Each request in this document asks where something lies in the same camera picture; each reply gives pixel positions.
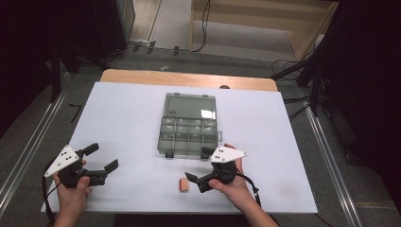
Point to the grey clear compartment box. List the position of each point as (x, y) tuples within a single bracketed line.
[(188, 126)]

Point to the light wooden shelf unit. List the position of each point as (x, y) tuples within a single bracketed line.
[(302, 28)]

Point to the orange eraser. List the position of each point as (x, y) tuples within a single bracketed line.
[(184, 184)]

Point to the person's dark clothing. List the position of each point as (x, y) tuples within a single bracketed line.
[(176, 221)]

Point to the dark cabinet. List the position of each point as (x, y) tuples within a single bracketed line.
[(110, 28)]

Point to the person's right hand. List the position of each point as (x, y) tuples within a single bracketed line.
[(235, 192)]

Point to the person's left hand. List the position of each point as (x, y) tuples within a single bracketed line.
[(72, 198)]

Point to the metal floor rail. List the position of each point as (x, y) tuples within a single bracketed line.
[(327, 157), (28, 145)]

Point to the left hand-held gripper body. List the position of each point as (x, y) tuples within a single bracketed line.
[(64, 159)]

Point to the white table board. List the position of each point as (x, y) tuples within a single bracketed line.
[(126, 119)]

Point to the black metal stand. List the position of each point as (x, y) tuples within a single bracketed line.
[(56, 75), (315, 85)]

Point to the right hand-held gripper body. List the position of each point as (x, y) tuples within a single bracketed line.
[(225, 154)]

